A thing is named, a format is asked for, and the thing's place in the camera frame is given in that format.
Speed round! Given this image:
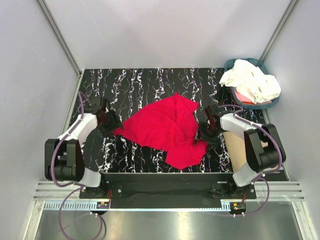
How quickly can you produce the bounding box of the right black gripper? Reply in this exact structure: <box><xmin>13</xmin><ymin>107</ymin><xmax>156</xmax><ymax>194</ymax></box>
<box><xmin>193</xmin><ymin>121</ymin><xmax>221</xmax><ymax>151</ymax></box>

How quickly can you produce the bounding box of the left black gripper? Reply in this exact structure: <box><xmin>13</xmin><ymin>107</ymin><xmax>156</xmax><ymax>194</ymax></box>
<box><xmin>98</xmin><ymin>109</ymin><xmax>123</xmax><ymax>138</ymax></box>

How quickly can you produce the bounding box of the red t shirt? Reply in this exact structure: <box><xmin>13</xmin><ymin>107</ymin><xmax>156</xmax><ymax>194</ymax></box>
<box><xmin>115</xmin><ymin>93</ymin><xmax>208</xmax><ymax>170</ymax></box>

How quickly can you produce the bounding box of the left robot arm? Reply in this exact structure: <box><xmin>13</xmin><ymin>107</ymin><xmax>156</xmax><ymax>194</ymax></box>
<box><xmin>44</xmin><ymin>97</ymin><xmax>123</xmax><ymax>198</ymax></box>

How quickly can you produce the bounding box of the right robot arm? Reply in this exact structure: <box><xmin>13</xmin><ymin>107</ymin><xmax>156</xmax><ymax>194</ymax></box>
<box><xmin>194</xmin><ymin>105</ymin><xmax>286</xmax><ymax>199</ymax></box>

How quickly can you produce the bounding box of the folded beige t shirt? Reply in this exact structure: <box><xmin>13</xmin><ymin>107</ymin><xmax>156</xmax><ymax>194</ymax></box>
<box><xmin>221</xmin><ymin>129</ymin><xmax>281</xmax><ymax>174</ymax></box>

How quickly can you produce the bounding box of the pink t shirt in basket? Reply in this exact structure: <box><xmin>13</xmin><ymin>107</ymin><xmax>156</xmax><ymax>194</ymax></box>
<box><xmin>234</xmin><ymin>91</ymin><xmax>272</xmax><ymax>105</ymax></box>

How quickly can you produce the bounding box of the white t shirt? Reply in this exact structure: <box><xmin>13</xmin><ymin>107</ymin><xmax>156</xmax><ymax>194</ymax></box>
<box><xmin>219</xmin><ymin>59</ymin><xmax>281</xmax><ymax>104</ymax></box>

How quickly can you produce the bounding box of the right connector board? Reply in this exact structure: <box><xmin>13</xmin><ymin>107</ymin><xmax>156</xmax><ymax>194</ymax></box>
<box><xmin>230</xmin><ymin>202</ymin><xmax>247</xmax><ymax>215</ymax></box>

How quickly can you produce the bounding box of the connector board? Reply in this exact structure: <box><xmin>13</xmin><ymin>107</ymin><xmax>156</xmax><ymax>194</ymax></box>
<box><xmin>230</xmin><ymin>202</ymin><xmax>247</xmax><ymax>215</ymax></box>
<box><xmin>96</xmin><ymin>201</ymin><xmax>111</xmax><ymax>209</ymax></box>

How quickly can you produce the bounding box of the teal laundry basket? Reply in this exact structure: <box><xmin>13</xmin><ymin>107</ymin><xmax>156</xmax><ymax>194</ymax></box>
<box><xmin>224</xmin><ymin>58</ymin><xmax>279</xmax><ymax>110</ymax></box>

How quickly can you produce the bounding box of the left connector board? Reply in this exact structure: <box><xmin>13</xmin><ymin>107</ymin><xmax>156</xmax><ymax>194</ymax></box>
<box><xmin>96</xmin><ymin>201</ymin><xmax>111</xmax><ymax>209</ymax></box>

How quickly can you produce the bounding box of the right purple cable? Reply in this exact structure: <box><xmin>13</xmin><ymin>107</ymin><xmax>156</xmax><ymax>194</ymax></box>
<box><xmin>217</xmin><ymin>104</ymin><xmax>287</xmax><ymax>217</ymax></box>

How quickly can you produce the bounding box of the purple cable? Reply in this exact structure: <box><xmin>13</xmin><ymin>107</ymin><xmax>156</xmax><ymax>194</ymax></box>
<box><xmin>217</xmin><ymin>104</ymin><xmax>287</xmax><ymax>217</ymax></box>
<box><xmin>49</xmin><ymin>91</ymin><xmax>108</xmax><ymax>240</ymax></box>

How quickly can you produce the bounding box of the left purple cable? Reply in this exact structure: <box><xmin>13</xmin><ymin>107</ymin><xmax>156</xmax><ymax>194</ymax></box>
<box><xmin>49</xmin><ymin>91</ymin><xmax>108</xmax><ymax>240</ymax></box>

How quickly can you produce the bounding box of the aluminium front rail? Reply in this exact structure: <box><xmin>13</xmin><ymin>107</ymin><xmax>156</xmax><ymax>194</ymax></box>
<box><xmin>33</xmin><ymin>181</ymin><xmax>305</xmax><ymax>202</ymax></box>

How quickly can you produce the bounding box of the slotted cable duct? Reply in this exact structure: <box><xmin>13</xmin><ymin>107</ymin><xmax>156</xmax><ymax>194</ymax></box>
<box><xmin>44</xmin><ymin>200</ymin><xmax>231</xmax><ymax>212</ymax></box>

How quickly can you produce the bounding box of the left frame post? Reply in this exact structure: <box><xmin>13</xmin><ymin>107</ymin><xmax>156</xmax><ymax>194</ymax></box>
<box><xmin>35</xmin><ymin>0</ymin><xmax>82</xmax><ymax>77</ymax></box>

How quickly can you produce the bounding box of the frame post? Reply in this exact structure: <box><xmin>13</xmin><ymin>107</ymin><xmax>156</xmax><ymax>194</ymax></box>
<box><xmin>259</xmin><ymin>0</ymin><xmax>300</xmax><ymax>63</ymax></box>
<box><xmin>35</xmin><ymin>0</ymin><xmax>82</xmax><ymax>77</ymax></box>

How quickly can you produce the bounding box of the right frame post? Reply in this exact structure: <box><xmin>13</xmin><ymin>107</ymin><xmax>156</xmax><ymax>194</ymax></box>
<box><xmin>259</xmin><ymin>0</ymin><xmax>300</xmax><ymax>63</ymax></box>

